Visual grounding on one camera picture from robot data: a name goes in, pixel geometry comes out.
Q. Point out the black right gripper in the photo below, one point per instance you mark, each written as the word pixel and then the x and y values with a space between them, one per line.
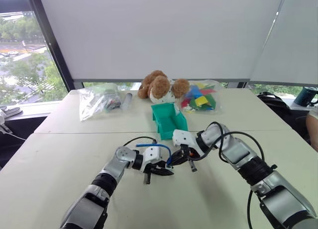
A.
pixel 190 153

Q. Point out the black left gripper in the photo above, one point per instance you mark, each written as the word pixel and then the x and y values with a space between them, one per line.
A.
pixel 153 168

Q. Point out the white coupler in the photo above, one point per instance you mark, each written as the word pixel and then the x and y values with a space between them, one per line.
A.
pixel 170 166

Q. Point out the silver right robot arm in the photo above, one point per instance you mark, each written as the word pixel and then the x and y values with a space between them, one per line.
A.
pixel 261 169

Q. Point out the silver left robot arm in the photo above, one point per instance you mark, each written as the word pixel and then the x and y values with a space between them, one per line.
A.
pixel 113 173

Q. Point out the teal plastic bin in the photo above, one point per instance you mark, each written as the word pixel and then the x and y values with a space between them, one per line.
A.
pixel 169 121

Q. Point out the clear bag of coloured blocks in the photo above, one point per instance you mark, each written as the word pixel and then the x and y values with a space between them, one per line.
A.
pixel 201 97

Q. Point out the grey cylindrical tube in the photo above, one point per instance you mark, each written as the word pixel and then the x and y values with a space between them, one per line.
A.
pixel 127 101

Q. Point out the brown and white plush dog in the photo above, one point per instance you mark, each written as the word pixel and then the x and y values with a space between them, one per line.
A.
pixel 159 86

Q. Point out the clear bag of small parts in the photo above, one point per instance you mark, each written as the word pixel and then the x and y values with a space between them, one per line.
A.
pixel 99 102

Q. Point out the black backpack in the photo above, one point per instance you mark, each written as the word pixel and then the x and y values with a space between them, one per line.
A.
pixel 280 107

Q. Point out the large white roller blind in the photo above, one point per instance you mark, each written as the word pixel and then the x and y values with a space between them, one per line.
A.
pixel 161 32

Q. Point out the person at table side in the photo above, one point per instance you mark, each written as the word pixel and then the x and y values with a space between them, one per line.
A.
pixel 313 129

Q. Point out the dark teal cup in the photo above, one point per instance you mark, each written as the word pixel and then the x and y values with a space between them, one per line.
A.
pixel 306 97

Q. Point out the grey white device on sill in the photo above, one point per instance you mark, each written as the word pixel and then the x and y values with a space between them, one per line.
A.
pixel 7 116

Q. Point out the narrow white roller blind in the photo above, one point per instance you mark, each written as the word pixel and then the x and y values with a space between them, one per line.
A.
pixel 290 40

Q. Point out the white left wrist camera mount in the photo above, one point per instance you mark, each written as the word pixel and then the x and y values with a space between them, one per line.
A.
pixel 152 154

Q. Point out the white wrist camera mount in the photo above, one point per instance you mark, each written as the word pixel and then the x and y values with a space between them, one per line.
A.
pixel 152 154
pixel 185 138

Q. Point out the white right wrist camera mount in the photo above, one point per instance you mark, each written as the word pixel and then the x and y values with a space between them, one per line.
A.
pixel 185 138

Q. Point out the black window frame post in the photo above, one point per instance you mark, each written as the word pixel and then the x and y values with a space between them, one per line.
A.
pixel 53 47

